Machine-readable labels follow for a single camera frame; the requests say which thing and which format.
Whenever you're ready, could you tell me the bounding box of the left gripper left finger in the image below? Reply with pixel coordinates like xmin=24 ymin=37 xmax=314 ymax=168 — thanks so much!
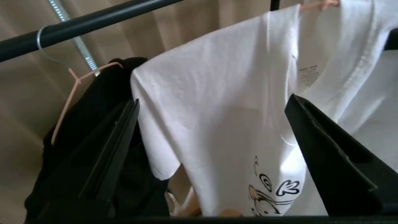
xmin=25 ymin=98 xmax=141 ymax=218

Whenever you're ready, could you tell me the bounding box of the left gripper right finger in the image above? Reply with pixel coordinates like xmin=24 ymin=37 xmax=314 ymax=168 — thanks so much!
xmin=284 ymin=93 xmax=398 ymax=217

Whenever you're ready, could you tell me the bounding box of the pink clothes hanger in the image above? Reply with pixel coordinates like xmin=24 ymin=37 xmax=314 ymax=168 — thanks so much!
xmin=300 ymin=0 xmax=340 ymax=12
xmin=36 ymin=24 xmax=124 ymax=146

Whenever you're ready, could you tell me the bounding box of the black garment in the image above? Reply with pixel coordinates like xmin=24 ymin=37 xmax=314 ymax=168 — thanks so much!
xmin=24 ymin=57 xmax=170 ymax=218

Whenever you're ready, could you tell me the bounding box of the white garment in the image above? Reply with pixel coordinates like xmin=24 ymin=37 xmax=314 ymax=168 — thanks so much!
xmin=130 ymin=0 xmax=398 ymax=218

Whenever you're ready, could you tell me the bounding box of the black clothes rack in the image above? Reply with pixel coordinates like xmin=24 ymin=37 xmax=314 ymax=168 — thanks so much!
xmin=0 ymin=0 xmax=280 ymax=63

